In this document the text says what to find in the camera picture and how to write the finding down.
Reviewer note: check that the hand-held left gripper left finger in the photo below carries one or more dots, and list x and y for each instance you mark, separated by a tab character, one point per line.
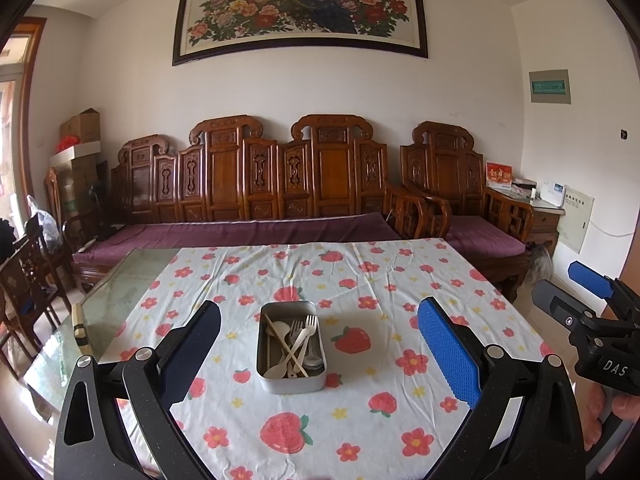
197	340

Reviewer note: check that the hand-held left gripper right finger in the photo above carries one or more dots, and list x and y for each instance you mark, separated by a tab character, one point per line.
447	350

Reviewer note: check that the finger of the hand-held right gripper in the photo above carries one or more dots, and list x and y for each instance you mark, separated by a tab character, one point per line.
555	302
590	277

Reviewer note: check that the wooden chopstick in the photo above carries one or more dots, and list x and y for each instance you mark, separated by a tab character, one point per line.
280	337
268	347

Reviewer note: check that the cream plastic spoon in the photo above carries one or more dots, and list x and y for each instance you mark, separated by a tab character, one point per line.
274	371
280	330

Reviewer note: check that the metal tin container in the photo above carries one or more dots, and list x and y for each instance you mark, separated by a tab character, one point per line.
290	385

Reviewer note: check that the cream plastic fork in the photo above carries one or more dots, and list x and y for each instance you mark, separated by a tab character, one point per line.
310	325

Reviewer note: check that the person's right hand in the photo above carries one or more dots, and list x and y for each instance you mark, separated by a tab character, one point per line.
627	405

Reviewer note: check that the grey duster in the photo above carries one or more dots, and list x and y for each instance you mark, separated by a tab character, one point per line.
539	265

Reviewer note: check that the white electrical cabinet door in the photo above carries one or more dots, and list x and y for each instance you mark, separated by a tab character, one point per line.
575	220

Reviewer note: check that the wooden side table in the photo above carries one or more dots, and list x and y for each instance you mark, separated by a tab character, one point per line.
542	222

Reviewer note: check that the square purple seat cushion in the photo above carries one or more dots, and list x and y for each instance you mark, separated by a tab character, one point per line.
482	235

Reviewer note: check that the long purple seat cushion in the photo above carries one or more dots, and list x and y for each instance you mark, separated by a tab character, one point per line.
235	230

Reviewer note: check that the strawberry print tablecloth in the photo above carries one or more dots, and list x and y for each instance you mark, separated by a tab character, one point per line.
350	420

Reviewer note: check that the red gift box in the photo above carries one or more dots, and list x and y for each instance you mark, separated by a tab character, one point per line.
499	175

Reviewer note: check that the carved wooden sofa bench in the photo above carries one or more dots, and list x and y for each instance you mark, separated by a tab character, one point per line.
230	175

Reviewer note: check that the carved wooden armchair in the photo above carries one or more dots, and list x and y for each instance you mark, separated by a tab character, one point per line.
445	165

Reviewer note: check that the wooden dining chair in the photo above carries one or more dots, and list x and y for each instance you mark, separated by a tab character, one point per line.
45	250
20	285

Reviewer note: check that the clear plastic bag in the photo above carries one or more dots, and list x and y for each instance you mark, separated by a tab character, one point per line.
45	225

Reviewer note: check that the large cardboard box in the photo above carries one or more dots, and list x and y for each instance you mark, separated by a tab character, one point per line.
82	170

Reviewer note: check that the dark jacket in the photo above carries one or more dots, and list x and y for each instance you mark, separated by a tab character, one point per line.
6	237

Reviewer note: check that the white flat box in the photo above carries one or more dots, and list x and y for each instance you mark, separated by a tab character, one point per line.
75	152

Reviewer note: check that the brown cardboard box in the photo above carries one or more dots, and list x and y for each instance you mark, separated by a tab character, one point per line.
82	126

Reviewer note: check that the framed peacock painting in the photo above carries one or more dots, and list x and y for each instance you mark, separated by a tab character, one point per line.
300	10

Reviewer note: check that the grey wall panel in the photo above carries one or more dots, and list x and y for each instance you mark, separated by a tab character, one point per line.
550	87

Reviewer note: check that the wooden door frame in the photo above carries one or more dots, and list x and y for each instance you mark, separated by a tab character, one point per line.
30	110

